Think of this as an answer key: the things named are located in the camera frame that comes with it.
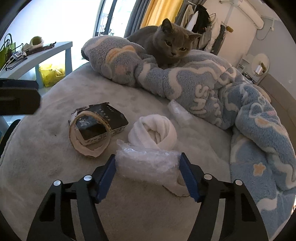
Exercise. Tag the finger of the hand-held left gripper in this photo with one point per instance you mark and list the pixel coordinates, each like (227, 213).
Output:
(27, 92)

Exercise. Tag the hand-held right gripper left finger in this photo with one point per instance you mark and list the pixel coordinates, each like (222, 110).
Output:
(105, 180)

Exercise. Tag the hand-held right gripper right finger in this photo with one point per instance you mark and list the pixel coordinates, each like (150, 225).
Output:
(189, 180)

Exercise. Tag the brown cardboard tape roll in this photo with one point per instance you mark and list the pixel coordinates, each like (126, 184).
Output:
(79, 144)

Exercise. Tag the clear bubble wrap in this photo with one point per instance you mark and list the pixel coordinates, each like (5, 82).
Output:
(148, 164)

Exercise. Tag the white sock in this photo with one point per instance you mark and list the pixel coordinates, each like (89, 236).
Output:
(166, 132)

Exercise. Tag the yellow plastic bag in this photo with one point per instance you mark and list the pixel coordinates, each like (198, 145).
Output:
(50, 76)

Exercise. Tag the bed with grey sheet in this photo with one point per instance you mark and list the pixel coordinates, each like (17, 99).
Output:
(57, 97)

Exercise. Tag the clear plastic packet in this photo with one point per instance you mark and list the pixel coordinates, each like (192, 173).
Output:
(19, 54)

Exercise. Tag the green tote bag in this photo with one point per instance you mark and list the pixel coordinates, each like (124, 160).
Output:
(5, 56)

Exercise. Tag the dark wooden sticks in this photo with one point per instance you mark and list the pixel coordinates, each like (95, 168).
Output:
(46, 47)

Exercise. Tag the green fluffy slipper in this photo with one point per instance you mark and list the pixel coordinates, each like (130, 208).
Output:
(35, 40)

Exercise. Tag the grey-blue low table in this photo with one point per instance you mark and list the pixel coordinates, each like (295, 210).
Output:
(55, 47)

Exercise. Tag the black printed packet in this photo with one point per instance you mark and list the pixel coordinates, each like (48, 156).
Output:
(108, 117)

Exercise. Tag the small clear plastic wrap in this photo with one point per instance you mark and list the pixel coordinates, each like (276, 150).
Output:
(179, 112)

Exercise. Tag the blue patterned fleece blanket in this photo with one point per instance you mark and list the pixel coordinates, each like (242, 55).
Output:
(208, 92)

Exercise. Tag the black framed glass door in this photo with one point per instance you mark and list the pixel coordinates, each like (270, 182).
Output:
(108, 20)

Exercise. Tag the grey bed headboard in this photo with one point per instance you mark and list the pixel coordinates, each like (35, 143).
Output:
(277, 92)

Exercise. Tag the white vanity table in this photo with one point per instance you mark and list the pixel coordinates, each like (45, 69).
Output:
(245, 62)

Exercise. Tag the grey cat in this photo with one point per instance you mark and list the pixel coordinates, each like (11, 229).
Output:
(148, 39)

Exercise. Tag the grey curtain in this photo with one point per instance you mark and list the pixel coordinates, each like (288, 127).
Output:
(136, 18)

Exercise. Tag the round white mirror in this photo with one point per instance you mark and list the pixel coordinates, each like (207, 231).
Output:
(260, 60)

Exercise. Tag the yellow curtain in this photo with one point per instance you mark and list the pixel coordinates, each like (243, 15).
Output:
(159, 11)

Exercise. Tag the row of hanging clothes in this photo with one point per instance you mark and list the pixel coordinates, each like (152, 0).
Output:
(203, 18)

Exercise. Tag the white air conditioner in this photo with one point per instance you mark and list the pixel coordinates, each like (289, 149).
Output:
(249, 16)

